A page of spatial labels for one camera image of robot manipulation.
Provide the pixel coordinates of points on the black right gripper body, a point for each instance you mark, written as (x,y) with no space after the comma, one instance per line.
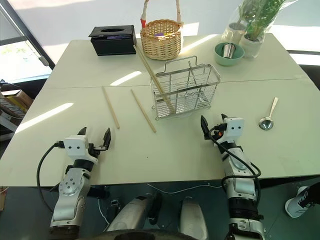
(218,130)

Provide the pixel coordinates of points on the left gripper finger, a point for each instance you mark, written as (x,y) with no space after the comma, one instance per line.
(107,139)
(82,131)

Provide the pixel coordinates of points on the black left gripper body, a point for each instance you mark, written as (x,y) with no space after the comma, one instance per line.
(94,149)

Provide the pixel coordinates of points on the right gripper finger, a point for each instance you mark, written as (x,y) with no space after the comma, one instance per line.
(223,118)
(204,126)

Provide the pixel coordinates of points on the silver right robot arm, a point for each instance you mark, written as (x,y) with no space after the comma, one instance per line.
(241,185)

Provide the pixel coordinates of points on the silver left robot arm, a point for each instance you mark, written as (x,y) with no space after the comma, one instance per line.
(68,186)

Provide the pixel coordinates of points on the wooden chopstick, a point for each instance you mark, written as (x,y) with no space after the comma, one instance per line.
(110,107)
(143,111)
(153,72)

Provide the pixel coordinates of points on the metal spoon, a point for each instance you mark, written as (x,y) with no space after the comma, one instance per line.
(265,123)

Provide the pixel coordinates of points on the green bowl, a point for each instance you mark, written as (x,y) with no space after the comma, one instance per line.
(228,61)

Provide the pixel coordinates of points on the metal cup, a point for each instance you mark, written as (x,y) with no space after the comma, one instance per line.
(229,50)

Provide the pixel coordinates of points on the cardboard boxes stack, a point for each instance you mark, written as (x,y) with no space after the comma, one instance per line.
(12,105)

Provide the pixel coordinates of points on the wrapped plant in white pot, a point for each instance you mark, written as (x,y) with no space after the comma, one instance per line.
(253,42)
(236,28)

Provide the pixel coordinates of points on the black tissue box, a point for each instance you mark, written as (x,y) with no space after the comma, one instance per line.
(113,45)

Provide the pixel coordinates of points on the dark rounded robot torso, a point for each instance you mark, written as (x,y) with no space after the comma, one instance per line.
(140,235)

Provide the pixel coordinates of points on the purple item in basket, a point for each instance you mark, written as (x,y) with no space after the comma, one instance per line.
(159,34)

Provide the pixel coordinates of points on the white sneaker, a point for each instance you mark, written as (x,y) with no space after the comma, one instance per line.
(297,203)

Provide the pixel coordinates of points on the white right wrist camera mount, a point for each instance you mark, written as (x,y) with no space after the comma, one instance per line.
(234,128)

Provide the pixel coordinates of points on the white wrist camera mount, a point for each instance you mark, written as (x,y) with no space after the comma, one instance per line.
(75,148)
(234,128)

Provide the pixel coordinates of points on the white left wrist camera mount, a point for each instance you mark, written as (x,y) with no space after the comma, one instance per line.
(75,148)

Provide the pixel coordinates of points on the dark window frame beam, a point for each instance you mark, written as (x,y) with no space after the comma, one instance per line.
(27,32)

